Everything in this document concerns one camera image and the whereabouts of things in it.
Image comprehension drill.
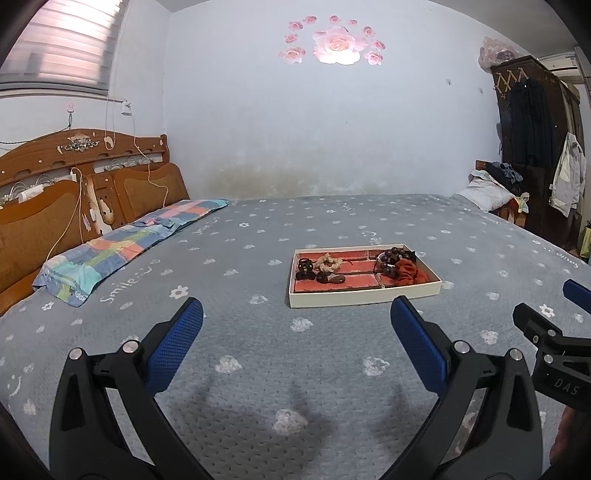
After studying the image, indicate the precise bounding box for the brown wooden bead bracelet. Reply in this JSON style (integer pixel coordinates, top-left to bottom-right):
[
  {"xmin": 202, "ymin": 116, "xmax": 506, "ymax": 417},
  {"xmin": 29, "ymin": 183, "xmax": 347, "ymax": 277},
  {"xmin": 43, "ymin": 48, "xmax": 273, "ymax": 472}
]
[{"xmin": 374, "ymin": 246, "xmax": 415, "ymax": 280}]

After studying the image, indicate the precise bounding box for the thin charging cable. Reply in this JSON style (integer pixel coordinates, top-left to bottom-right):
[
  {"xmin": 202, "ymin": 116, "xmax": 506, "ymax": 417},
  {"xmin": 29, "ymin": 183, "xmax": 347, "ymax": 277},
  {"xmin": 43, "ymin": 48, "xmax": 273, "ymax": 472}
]
[
  {"xmin": 46, "ymin": 167, "xmax": 85, "ymax": 265},
  {"xmin": 132, "ymin": 102, "xmax": 170, "ymax": 207}
]

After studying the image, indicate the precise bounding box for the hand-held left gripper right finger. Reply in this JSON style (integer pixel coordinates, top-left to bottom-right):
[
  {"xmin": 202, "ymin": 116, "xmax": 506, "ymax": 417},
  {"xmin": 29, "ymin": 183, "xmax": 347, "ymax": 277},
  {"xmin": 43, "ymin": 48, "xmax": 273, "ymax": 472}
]
[{"xmin": 383, "ymin": 295, "xmax": 544, "ymax": 480}]

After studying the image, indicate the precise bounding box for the orange scrunchie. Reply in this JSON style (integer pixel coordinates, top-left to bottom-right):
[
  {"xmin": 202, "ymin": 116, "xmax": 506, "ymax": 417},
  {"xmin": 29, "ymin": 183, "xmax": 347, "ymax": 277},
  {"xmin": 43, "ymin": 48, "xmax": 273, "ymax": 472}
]
[{"xmin": 394, "ymin": 258, "xmax": 430, "ymax": 288}]

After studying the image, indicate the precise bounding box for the white hanging jacket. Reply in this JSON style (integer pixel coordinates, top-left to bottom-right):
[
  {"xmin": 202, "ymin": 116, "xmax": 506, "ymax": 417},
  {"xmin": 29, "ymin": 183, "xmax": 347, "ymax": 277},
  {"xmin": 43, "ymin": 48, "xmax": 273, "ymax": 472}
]
[{"xmin": 548, "ymin": 132, "xmax": 587, "ymax": 218}]

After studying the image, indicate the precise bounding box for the pink rose wall sticker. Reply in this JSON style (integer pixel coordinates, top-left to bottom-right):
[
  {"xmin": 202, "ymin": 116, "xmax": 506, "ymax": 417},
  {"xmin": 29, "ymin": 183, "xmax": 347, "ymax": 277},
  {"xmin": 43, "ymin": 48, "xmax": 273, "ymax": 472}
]
[{"xmin": 278, "ymin": 15, "xmax": 387, "ymax": 66}]

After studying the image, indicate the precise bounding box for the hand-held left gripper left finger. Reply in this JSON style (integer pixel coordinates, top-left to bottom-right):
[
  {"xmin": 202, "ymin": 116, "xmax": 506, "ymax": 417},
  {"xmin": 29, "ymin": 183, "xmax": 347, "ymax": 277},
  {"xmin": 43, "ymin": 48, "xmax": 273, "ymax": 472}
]
[{"xmin": 48, "ymin": 296, "xmax": 213, "ymax": 480}]

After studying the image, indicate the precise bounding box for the person's right hand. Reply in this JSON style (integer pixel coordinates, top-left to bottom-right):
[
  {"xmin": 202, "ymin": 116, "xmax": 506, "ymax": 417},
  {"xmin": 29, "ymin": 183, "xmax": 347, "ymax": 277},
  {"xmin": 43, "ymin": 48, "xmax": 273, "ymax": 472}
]
[{"xmin": 549, "ymin": 406, "xmax": 591, "ymax": 468}]

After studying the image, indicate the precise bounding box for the white air conditioner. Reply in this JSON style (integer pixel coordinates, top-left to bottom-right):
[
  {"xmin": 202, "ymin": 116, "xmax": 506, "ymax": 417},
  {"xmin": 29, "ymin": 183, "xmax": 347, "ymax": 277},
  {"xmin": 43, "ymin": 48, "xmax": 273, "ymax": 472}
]
[{"xmin": 538, "ymin": 52, "xmax": 583, "ymax": 85}]

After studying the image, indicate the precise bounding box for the pink plastic bag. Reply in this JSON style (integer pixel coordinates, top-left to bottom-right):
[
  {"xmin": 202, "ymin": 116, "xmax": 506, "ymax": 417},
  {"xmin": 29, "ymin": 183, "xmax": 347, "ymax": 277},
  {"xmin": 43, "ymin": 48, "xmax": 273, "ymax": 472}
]
[{"xmin": 480, "ymin": 37, "xmax": 516, "ymax": 73}]

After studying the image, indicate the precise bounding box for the window blind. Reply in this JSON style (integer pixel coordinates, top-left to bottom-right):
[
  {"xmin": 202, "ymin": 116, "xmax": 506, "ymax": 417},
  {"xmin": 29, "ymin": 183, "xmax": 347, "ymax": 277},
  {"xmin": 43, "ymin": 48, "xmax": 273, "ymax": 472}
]
[{"xmin": 0, "ymin": 0, "xmax": 130, "ymax": 99}]

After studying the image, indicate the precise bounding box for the brick pattern tray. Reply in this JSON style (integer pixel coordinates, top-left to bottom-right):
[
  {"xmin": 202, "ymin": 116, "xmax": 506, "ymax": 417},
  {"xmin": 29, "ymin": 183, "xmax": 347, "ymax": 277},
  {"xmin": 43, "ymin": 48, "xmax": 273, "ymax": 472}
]
[{"xmin": 288, "ymin": 243, "xmax": 443, "ymax": 309}]

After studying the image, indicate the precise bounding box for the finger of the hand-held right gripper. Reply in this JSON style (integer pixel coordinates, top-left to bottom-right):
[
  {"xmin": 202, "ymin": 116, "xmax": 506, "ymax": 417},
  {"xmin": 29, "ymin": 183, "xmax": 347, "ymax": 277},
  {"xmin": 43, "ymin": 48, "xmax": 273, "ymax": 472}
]
[
  {"xmin": 512, "ymin": 302, "xmax": 570, "ymax": 347},
  {"xmin": 562, "ymin": 279, "xmax": 591, "ymax": 309}
]

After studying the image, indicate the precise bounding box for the cream flower headband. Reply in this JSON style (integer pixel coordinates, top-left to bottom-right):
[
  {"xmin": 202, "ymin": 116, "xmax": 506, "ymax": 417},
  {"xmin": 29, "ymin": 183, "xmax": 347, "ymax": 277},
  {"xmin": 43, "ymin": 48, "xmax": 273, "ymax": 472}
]
[{"xmin": 315, "ymin": 252, "xmax": 345, "ymax": 273}]

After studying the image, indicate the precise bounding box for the chair with piled clothes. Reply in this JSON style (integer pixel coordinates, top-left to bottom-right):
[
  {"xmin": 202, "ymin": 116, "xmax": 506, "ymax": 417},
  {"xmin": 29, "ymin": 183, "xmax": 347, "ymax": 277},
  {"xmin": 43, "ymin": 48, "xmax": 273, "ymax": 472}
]
[{"xmin": 450, "ymin": 160, "xmax": 530, "ymax": 216}]

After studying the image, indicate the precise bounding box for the patchwork pillow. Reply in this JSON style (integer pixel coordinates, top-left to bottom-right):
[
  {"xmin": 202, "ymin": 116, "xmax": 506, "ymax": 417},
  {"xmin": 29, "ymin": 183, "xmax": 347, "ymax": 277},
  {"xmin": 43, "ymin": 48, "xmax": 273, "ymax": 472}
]
[{"xmin": 31, "ymin": 198, "xmax": 230, "ymax": 308}]

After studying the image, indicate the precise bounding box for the dark hanging jacket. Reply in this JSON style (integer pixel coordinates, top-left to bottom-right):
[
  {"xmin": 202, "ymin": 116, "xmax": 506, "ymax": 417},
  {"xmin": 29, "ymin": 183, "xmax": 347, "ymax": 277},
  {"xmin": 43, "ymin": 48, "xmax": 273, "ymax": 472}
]
[{"xmin": 507, "ymin": 78, "xmax": 561, "ymax": 169}]

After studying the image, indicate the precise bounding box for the dark wooden wardrobe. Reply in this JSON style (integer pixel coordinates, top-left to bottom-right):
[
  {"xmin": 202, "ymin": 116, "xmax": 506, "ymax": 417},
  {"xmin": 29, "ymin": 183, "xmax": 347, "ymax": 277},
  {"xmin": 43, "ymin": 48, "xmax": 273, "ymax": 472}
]
[{"xmin": 490, "ymin": 54, "xmax": 586, "ymax": 254}]

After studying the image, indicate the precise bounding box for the wooden carved headboard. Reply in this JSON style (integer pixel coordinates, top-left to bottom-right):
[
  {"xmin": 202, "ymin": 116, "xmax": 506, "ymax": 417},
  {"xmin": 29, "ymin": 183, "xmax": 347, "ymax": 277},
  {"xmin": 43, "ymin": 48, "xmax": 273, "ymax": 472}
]
[{"xmin": 0, "ymin": 128, "xmax": 191, "ymax": 317}]

